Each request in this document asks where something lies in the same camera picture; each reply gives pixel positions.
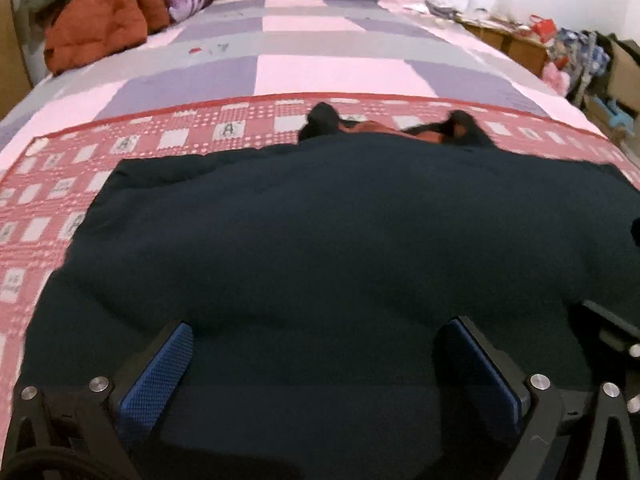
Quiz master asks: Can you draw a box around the blue plastic item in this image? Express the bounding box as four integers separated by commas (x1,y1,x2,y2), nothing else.
599,99,632,127

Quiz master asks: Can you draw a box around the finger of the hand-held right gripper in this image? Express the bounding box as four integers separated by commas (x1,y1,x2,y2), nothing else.
581,300,640,357

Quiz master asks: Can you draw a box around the wooden wardrobe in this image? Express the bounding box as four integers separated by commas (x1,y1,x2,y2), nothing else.
0,0,37,122

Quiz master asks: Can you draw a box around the red checked blanket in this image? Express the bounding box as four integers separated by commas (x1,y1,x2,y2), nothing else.
0,92,640,411

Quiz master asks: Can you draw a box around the cardboard box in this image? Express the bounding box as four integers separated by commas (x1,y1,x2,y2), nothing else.
606,35,640,107

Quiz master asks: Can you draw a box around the orange puffer jacket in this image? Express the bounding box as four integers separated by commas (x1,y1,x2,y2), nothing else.
44,0,174,77

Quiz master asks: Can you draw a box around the dark navy jacket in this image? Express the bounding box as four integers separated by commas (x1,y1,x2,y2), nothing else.
22,102,640,480

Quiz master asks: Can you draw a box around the pink soft bag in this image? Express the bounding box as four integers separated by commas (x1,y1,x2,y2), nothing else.
542,60,572,97

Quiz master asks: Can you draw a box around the red gift bag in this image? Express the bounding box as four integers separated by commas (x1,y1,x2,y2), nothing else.
527,14,557,42

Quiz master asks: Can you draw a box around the blue patterned bag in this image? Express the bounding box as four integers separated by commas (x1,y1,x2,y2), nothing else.
549,27,614,77

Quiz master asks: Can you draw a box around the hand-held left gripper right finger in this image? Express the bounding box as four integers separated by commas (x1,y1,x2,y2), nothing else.
442,316,640,480

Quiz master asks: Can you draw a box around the purple pink patchwork bed quilt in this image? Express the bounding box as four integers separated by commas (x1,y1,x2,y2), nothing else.
0,0,607,137

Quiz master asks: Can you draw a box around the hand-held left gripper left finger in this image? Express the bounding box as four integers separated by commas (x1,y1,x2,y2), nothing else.
0,321,196,480

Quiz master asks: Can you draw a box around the wooden nightstand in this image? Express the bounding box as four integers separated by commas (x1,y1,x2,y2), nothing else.
459,16,552,79

